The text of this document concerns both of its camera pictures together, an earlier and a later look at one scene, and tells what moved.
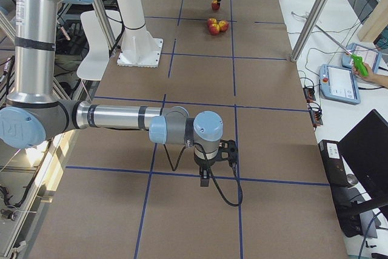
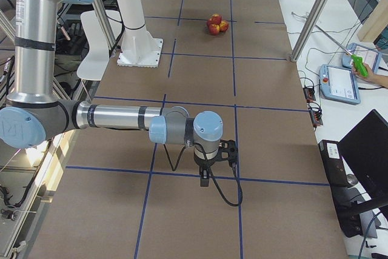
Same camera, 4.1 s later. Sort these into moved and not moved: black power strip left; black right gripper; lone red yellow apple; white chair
Moved: lone red yellow apple
Not moved: black power strip left; black right gripper; white chair
